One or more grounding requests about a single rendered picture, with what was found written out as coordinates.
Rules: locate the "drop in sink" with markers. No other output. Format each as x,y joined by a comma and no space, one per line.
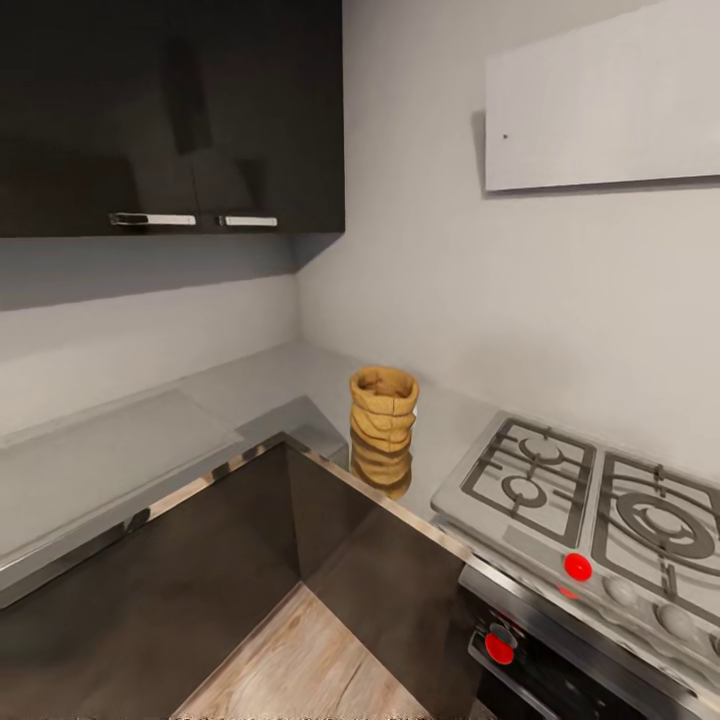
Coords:
54,483

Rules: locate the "cabinet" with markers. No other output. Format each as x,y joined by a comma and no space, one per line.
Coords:
171,117

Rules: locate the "range hood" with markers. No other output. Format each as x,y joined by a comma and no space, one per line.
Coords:
629,98

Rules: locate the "popcorn bag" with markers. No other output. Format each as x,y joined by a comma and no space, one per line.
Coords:
383,411

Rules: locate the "oven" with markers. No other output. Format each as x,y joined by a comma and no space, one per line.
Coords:
506,660

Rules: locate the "burner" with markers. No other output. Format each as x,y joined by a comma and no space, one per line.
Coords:
636,537

